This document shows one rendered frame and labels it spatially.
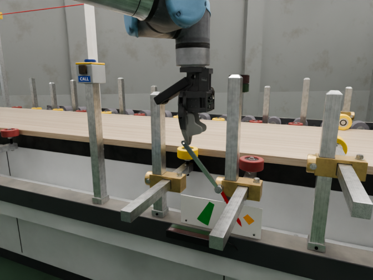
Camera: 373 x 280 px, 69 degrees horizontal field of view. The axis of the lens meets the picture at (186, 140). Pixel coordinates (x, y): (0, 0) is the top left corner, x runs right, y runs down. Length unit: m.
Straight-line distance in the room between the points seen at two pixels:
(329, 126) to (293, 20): 4.80
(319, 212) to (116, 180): 0.87
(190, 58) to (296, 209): 0.67
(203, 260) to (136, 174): 0.48
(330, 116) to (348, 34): 5.47
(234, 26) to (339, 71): 2.30
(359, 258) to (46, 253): 1.58
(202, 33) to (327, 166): 0.46
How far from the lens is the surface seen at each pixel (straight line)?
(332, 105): 0.77
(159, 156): 0.90
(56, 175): 1.58
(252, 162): 0.91
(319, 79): 5.83
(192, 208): 0.91
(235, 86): 0.78
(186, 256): 1.05
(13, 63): 4.78
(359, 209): 0.58
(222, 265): 1.01
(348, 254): 0.92
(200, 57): 0.71
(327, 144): 0.78
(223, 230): 0.61
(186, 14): 0.54
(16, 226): 2.01
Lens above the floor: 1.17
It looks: 13 degrees down
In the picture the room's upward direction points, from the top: straight up
